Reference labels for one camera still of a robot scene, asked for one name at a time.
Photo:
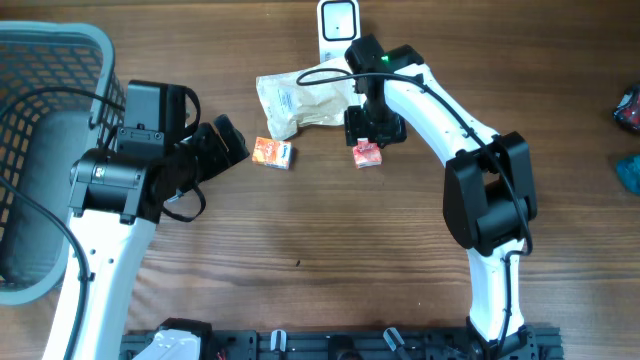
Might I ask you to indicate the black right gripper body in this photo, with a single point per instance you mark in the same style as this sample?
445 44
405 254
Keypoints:
375 121

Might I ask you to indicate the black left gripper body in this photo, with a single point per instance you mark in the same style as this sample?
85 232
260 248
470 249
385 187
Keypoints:
203 155

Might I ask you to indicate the red Kleenex tissue pack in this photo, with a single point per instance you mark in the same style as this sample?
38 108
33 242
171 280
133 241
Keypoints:
366 154

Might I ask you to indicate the orange packaged item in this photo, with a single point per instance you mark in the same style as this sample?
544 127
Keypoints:
272 153

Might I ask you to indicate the clear plastic bag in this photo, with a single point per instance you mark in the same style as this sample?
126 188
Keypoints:
288 106

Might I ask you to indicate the dark red item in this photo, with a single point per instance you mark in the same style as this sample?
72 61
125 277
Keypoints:
626 114

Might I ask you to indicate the blue liquid bottle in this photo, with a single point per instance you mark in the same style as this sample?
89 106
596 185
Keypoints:
628 173

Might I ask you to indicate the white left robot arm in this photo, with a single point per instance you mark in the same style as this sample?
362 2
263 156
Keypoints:
119 192

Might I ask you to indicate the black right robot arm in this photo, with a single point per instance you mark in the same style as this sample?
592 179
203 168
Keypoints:
489 194

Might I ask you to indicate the white barcode scanner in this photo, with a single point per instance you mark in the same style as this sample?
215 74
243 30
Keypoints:
338 23

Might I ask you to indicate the grey plastic mesh basket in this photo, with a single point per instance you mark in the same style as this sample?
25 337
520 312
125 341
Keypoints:
60 97

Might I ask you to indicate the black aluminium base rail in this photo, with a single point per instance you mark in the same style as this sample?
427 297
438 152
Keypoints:
436 343

